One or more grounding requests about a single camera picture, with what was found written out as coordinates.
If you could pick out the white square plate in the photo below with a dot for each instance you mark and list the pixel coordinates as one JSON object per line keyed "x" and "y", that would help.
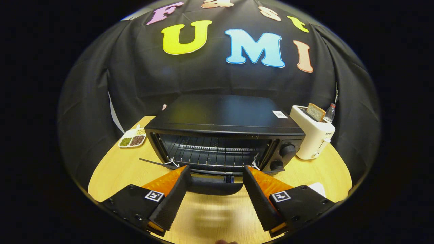
{"x": 318, "y": 189}

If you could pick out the clear water bottle red label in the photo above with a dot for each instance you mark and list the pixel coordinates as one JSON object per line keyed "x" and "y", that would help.
{"x": 330, "y": 113}

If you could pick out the white divided dish of beans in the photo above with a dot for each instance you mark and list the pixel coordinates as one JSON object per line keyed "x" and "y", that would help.
{"x": 132, "y": 138}

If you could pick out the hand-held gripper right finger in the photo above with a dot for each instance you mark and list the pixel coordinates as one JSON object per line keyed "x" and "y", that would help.
{"x": 259, "y": 200}

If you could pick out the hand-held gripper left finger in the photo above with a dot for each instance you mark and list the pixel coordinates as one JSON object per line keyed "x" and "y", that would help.
{"x": 174, "y": 200}

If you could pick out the brown bread slice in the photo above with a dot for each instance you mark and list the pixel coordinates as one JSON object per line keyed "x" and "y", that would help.
{"x": 316, "y": 112}

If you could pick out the black toaster oven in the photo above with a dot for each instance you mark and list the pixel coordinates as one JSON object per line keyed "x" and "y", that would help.
{"x": 220, "y": 115}

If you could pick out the white pop-up toaster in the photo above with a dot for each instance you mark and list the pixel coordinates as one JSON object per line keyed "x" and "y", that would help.
{"x": 313, "y": 139}

